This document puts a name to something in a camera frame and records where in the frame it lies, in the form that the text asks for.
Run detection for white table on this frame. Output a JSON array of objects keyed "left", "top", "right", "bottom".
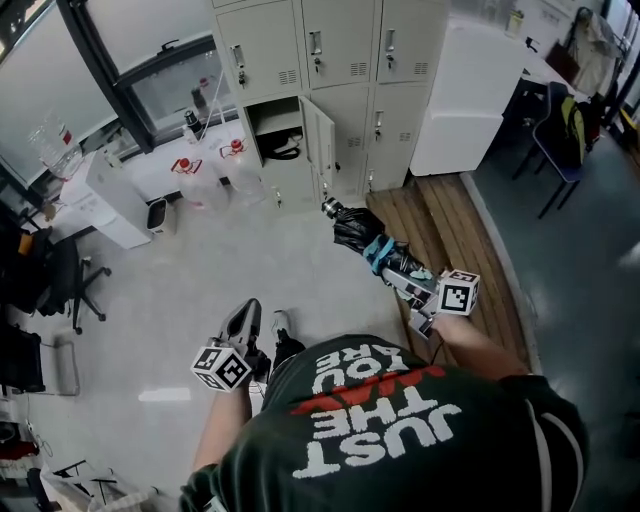
[{"left": 518, "top": 43, "right": 592, "bottom": 104}]

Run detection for beige coat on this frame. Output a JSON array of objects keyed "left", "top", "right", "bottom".
[{"left": 569, "top": 6, "right": 627, "bottom": 97}]

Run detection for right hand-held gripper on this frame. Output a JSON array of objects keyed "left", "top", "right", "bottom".
[{"left": 381, "top": 266, "right": 482, "bottom": 341}]

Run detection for person's black trouser leg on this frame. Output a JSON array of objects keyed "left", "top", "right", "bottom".
[{"left": 272, "top": 327, "right": 307, "bottom": 374}]

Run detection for person's left forearm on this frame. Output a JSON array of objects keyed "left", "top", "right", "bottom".
[{"left": 191, "top": 378, "right": 262, "bottom": 472}]

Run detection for black office chair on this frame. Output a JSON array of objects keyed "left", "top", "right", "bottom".
[{"left": 19, "top": 225, "right": 113, "bottom": 337}]

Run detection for beige metal locker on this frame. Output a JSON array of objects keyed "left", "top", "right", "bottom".
[{"left": 208, "top": 0, "right": 451, "bottom": 211}]

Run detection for white water dispenser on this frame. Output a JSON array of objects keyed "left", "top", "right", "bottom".
[{"left": 58, "top": 148, "right": 154, "bottom": 251}]

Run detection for white cabinet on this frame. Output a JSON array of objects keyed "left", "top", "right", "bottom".
[{"left": 409, "top": 18, "right": 532, "bottom": 178}]

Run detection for black-capped bottle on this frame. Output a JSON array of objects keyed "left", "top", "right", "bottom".
[{"left": 182, "top": 108, "right": 204, "bottom": 145}]

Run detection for clear water jug red cap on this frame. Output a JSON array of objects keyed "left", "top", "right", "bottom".
[
  {"left": 216, "top": 138, "right": 267, "bottom": 207},
  {"left": 171, "top": 156, "right": 232, "bottom": 217}
]

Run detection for dark green printed t-shirt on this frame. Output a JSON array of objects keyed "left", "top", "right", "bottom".
[{"left": 178, "top": 333, "right": 592, "bottom": 512}]

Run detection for wooden slat platform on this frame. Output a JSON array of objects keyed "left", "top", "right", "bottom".
[{"left": 366, "top": 172, "right": 532, "bottom": 374}]

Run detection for red-capped small bottle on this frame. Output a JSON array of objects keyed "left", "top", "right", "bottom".
[{"left": 190, "top": 76, "right": 212, "bottom": 114}]

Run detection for black umbrella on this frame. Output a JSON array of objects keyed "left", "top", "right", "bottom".
[{"left": 319, "top": 195, "right": 441, "bottom": 287}]

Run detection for yellow-green backpack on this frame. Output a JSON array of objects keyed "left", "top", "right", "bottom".
[{"left": 558, "top": 94, "right": 590, "bottom": 169}]

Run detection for person's right forearm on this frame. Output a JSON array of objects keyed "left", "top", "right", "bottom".
[{"left": 430, "top": 313, "right": 532, "bottom": 377}]

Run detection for white waste bin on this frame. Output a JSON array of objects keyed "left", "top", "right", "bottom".
[{"left": 145, "top": 197, "right": 178, "bottom": 237}]

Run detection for metal wire rack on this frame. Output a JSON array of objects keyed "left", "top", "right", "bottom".
[{"left": 51, "top": 333, "right": 82, "bottom": 398}]

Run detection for blue chair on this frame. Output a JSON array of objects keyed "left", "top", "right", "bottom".
[{"left": 511, "top": 81, "right": 597, "bottom": 220}]

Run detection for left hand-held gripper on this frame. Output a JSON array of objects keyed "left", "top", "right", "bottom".
[{"left": 189, "top": 298, "right": 272, "bottom": 396}]

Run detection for empty clear water jug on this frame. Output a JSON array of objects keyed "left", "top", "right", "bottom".
[{"left": 28, "top": 111, "right": 84, "bottom": 182}]

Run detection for black fabric bag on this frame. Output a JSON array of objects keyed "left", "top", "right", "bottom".
[{"left": 0, "top": 319, "right": 47, "bottom": 395}]

